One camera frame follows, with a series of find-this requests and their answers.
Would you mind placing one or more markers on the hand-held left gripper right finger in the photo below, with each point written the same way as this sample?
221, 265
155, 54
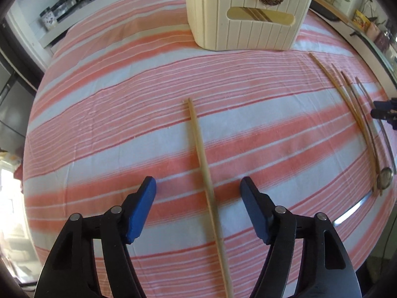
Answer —
256, 211

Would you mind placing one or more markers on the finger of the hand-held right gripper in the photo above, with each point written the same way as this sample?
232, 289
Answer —
384, 116
383, 105

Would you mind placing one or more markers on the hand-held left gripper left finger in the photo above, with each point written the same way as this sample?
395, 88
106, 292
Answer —
141, 211

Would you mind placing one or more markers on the wooden chopstick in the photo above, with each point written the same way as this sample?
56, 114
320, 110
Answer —
347, 105
204, 173
246, 13
266, 14
257, 14
356, 95
350, 94

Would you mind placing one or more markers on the cream utensil holder box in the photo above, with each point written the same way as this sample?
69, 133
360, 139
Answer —
242, 34

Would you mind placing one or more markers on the metal spoon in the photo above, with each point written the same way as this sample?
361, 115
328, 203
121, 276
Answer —
386, 178

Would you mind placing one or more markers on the purple soap bottle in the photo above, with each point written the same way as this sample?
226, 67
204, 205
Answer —
382, 38

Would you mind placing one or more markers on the yellow box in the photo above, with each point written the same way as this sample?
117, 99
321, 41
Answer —
361, 19

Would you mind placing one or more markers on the pink white striped tablecloth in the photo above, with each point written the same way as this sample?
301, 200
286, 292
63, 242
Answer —
124, 115

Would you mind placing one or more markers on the wooden cutting board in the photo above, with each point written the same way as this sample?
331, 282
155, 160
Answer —
336, 14

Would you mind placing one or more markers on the cardboard box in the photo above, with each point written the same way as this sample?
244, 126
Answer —
11, 161

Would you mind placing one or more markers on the grey refrigerator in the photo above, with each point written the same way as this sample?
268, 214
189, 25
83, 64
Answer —
14, 105

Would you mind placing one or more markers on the white printed jar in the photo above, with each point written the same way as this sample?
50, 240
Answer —
49, 20

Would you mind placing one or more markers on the spice jar rack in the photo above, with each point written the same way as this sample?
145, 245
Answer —
63, 7

